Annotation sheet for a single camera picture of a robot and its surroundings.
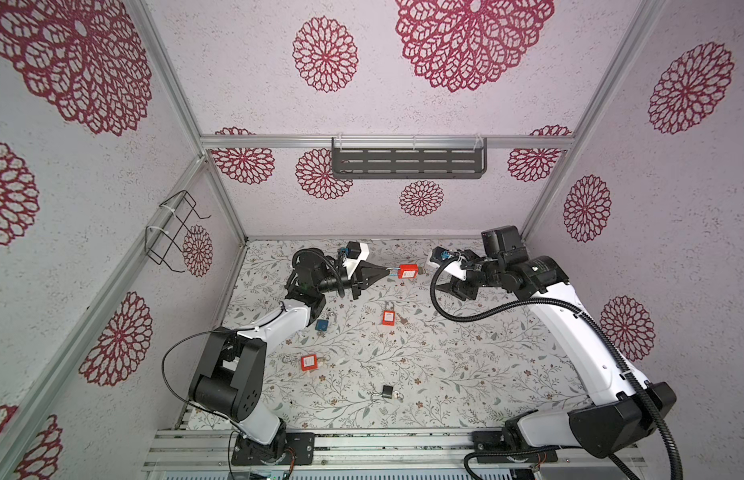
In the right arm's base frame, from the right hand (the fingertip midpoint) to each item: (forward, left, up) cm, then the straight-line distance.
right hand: (445, 265), depth 74 cm
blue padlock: (-2, +35, -28) cm, 44 cm away
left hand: (-1, +15, -3) cm, 15 cm away
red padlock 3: (-15, +37, -27) cm, 48 cm away
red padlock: (+1, +13, -28) cm, 31 cm away
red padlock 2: (-1, +9, -1) cm, 9 cm away
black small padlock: (-22, +14, -29) cm, 39 cm away
